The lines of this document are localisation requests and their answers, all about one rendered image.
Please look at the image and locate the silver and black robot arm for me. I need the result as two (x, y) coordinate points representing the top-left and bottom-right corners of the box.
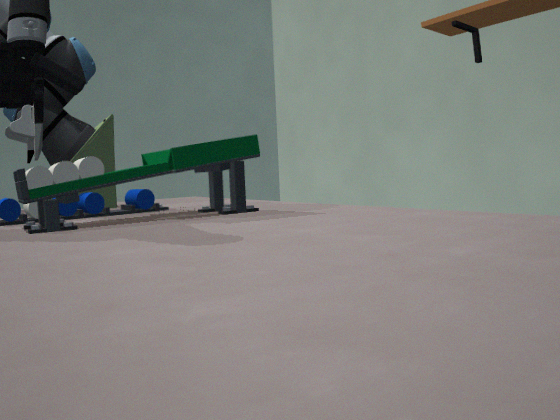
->
(0, 0), (96, 166)

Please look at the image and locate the blue cylinder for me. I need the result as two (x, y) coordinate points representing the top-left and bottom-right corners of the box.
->
(0, 198), (21, 222)
(59, 202), (78, 216)
(125, 189), (155, 209)
(77, 193), (105, 214)

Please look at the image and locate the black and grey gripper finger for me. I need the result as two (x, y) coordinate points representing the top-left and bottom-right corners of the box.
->
(5, 110), (34, 163)
(10, 84), (44, 161)

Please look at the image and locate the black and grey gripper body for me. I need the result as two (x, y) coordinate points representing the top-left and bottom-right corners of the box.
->
(0, 40), (45, 109)

